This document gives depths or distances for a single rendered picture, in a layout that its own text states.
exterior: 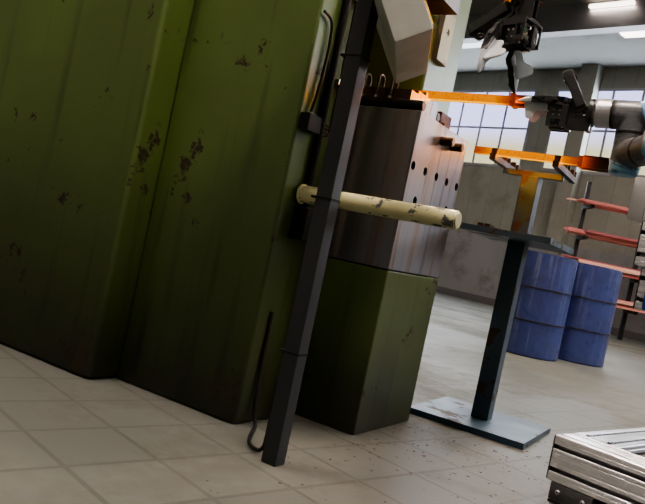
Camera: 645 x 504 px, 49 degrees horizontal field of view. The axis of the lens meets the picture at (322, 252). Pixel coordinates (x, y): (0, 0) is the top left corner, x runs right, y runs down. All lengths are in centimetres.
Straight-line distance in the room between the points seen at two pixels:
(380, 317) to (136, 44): 102
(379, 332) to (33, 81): 132
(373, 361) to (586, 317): 387
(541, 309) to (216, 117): 372
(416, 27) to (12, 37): 150
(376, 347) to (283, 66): 80
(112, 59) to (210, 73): 30
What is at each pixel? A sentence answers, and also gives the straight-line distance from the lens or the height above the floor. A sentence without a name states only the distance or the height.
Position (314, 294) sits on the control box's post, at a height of 39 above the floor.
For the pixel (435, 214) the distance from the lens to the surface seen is 168.
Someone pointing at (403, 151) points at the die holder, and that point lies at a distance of 200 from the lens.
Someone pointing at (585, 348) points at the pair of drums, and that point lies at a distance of 578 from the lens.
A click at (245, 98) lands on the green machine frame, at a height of 84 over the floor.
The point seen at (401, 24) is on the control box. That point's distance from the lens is 147.
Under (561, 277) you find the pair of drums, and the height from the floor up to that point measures 61.
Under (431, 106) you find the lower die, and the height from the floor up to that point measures 97.
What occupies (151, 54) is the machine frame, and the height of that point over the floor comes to 91.
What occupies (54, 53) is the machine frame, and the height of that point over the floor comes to 90.
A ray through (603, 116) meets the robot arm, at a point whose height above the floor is 97.
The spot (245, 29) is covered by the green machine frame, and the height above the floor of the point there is 103.
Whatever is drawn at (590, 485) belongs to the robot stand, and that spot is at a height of 16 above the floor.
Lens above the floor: 51
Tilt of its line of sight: 1 degrees down
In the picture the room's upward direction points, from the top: 12 degrees clockwise
